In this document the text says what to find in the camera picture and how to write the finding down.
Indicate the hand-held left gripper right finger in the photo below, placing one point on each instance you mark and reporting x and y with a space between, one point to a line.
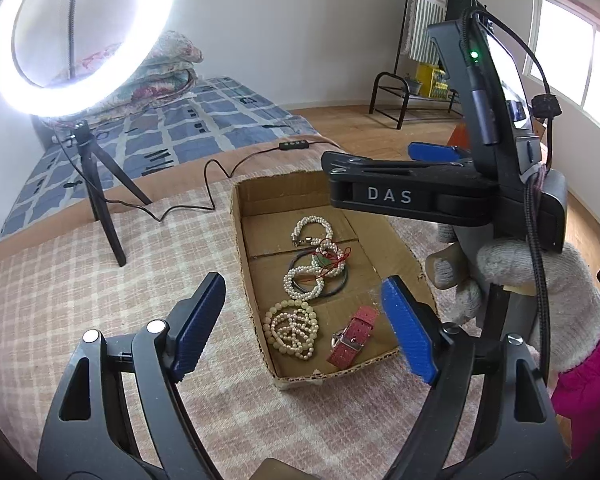
410 330

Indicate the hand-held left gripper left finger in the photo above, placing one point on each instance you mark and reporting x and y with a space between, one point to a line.
200 330

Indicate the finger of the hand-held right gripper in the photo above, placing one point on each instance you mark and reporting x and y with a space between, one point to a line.
430 151
350 164

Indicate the cardboard box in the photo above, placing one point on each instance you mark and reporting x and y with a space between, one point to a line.
370 255

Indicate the person's right forearm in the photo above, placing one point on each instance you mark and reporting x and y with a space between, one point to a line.
590 385

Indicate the person's right hand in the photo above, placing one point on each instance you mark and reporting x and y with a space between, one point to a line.
570 300

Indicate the black metal rack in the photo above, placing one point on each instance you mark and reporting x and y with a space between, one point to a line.
380 80

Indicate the black coat rack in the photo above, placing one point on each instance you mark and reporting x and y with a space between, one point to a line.
401 35

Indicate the striped hanging cloth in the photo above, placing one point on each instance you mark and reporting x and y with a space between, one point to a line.
427 15

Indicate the dark hanging clothing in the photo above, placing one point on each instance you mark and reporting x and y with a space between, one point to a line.
455 5

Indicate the pink plaid blanket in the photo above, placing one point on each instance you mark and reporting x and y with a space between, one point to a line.
55 290

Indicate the blue checked bedsheet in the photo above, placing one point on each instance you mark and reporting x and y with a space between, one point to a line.
205 115

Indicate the window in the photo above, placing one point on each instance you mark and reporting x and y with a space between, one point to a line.
560 45

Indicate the black tripod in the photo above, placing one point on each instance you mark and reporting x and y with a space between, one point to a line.
97 200

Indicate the folded floral quilt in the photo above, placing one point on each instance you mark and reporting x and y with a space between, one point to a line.
170 60

